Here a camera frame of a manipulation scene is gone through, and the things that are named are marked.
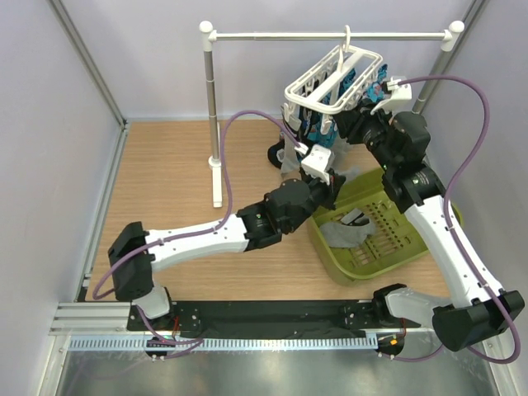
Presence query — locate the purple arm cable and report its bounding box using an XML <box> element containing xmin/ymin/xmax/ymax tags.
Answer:
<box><xmin>92</xmin><ymin>109</ymin><xmax>302</xmax><ymax>356</ymax></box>
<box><xmin>390</xmin><ymin>75</ymin><xmax>521</xmax><ymax>364</ymax></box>

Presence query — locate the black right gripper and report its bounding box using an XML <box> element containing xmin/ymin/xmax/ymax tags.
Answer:
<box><xmin>333</xmin><ymin>99</ymin><xmax>396</xmax><ymax>172</ymax></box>

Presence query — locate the blue patterned sock front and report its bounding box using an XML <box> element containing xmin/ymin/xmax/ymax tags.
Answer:
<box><xmin>298</xmin><ymin>107</ymin><xmax>338</xmax><ymax>149</ymax></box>

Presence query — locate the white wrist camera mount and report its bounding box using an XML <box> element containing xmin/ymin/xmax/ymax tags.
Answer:
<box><xmin>295</xmin><ymin>144</ymin><xmax>334</xmax><ymax>185</ymax></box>
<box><xmin>370</xmin><ymin>76</ymin><xmax>413</xmax><ymax>116</ymax></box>

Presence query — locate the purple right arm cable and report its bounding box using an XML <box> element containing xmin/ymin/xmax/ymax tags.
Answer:
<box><xmin>390</xmin><ymin>75</ymin><xmax>521</xmax><ymax>364</ymax></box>

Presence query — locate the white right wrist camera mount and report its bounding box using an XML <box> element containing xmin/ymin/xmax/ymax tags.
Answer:
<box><xmin>370</xmin><ymin>76</ymin><xmax>413</xmax><ymax>116</ymax></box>

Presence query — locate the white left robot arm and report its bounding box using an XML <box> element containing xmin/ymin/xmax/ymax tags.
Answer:
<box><xmin>108</xmin><ymin>175</ymin><xmax>346</xmax><ymax>330</ymax></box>

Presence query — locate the blue patterned sock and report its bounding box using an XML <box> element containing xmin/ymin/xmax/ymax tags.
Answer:
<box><xmin>298</xmin><ymin>107</ymin><xmax>338</xmax><ymax>149</ymax></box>
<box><xmin>337</xmin><ymin>64</ymin><xmax>388</xmax><ymax>103</ymax></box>

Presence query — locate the green plastic basket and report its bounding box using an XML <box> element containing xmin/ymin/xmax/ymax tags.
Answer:
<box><xmin>309</xmin><ymin>166</ymin><xmax>464</xmax><ymax>286</ymax></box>

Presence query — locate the grey striped sock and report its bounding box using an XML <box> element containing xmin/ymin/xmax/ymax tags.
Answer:
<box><xmin>319</xmin><ymin>208</ymin><xmax>376</xmax><ymax>248</ymax></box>
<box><xmin>332</xmin><ymin>139</ymin><xmax>361</xmax><ymax>184</ymax></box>
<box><xmin>280</xmin><ymin>121</ymin><xmax>299</xmax><ymax>175</ymax></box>

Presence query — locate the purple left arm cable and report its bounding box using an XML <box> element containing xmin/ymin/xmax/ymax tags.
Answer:
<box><xmin>92</xmin><ymin>109</ymin><xmax>302</xmax><ymax>356</ymax></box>

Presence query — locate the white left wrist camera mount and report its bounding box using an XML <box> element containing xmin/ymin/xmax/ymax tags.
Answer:
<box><xmin>295</xmin><ymin>144</ymin><xmax>334</xmax><ymax>185</ymax></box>

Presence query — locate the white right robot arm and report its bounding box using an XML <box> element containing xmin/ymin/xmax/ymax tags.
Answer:
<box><xmin>333</xmin><ymin>101</ymin><xmax>525</xmax><ymax>351</ymax></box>

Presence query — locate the white clip hanger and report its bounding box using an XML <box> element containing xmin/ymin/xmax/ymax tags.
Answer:
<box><xmin>283</xmin><ymin>26</ymin><xmax>383</xmax><ymax>134</ymax></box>

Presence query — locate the white clothes rack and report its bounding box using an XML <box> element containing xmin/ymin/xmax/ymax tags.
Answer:
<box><xmin>199</xmin><ymin>21</ymin><xmax>465</xmax><ymax>208</ymax></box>

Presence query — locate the aluminium frame rail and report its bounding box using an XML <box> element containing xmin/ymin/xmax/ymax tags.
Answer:
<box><xmin>49</xmin><ymin>301</ymin><xmax>130</xmax><ymax>336</ymax></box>

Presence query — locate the grey slotted cable duct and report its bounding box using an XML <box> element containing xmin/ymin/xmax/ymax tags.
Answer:
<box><xmin>68</xmin><ymin>333</ymin><xmax>378</xmax><ymax>352</ymax></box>

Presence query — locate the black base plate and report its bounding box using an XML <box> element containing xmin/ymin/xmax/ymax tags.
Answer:
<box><xmin>149</xmin><ymin>299</ymin><xmax>411</xmax><ymax>338</ymax></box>

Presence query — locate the black sock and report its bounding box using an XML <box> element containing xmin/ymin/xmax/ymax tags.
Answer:
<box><xmin>267</xmin><ymin>140</ymin><xmax>284</xmax><ymax>169</ymax></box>

